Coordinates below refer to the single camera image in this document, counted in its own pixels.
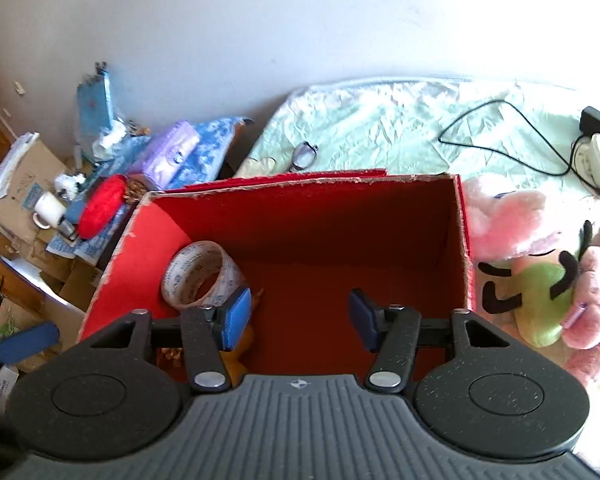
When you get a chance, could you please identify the purple tissue pack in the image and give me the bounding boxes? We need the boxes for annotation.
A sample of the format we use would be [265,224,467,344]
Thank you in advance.
[142,120,200,190]

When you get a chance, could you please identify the black power adapter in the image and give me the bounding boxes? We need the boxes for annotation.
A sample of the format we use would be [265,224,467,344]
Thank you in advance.
[579,106,600,136]

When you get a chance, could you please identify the red oval pouch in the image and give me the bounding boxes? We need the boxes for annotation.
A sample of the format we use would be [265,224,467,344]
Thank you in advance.
[76,174,126,240]

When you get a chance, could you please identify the brown cardboard box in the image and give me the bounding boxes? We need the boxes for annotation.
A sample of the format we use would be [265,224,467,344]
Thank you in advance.
[0,133,68,245]

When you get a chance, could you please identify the black eyeglasses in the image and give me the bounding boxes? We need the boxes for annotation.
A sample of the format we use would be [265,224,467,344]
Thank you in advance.
[289,141,318,172]

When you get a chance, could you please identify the blue checkered cloth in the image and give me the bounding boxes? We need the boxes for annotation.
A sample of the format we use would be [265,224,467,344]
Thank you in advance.
[44,117,252,266]

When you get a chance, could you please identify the blue paper bag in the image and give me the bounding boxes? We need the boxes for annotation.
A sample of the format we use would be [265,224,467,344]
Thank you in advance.
[76,62,116,162]

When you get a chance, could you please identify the large red cardboard box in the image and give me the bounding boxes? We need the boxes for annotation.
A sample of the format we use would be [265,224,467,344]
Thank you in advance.
[81,171,472,377]

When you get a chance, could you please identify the pink green plush toy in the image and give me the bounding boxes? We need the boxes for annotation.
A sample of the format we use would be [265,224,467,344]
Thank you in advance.
[462,177,600,389]

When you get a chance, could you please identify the white mug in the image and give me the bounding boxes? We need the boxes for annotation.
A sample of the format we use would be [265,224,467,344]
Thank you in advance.
[32,192,67,230]

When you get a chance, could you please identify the light green bed sheet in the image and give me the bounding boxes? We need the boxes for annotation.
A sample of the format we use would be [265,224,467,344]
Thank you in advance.
[237,78,600,214]

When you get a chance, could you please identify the clear packing tape roll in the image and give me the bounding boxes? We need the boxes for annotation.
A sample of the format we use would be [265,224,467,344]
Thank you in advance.
[161,240,246,310]

